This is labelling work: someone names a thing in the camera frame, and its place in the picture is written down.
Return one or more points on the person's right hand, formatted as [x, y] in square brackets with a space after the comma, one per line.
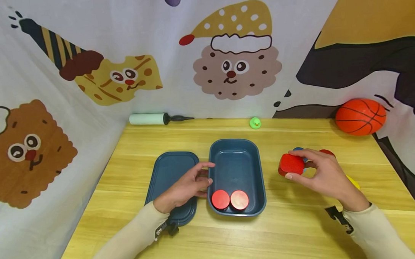
[331, 178]

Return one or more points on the white hand air pump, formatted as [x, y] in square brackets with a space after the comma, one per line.
[147, 119]

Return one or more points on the dark blue plastic box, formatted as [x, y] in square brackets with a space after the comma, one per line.
[236, 166]

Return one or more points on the dark blue plastic lid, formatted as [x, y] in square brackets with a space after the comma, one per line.
[167, 171]

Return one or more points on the person's left fingers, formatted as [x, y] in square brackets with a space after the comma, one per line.
[203, 166]

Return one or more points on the red rounded wooden block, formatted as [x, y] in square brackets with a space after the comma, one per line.
[326, 152]

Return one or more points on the green rubber duck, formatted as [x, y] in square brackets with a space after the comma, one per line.
[255, 123]

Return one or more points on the yellow wooden block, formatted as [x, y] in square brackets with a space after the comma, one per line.
[354, 182]

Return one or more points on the person's right index finger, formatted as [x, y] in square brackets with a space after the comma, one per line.
[304, 153]

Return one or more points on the person's left forearm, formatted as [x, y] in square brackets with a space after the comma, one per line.
[132, 239]

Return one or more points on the person's left hand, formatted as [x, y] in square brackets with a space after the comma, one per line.
[180, 189]

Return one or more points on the person's right thumb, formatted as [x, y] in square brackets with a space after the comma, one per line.
[296, 176]

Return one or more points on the person's right forearm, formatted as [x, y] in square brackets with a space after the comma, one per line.
[379, 234]

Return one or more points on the blue wooden block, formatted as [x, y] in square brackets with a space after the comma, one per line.
[298, 149]

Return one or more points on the black wrist band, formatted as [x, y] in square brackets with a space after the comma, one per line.
[339, 216]
[169, 227]

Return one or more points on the orange basketball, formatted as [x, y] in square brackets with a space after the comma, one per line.
[360, 116]

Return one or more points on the red wooden cylinder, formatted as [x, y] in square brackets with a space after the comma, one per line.
[239, 199]
[220, 199]

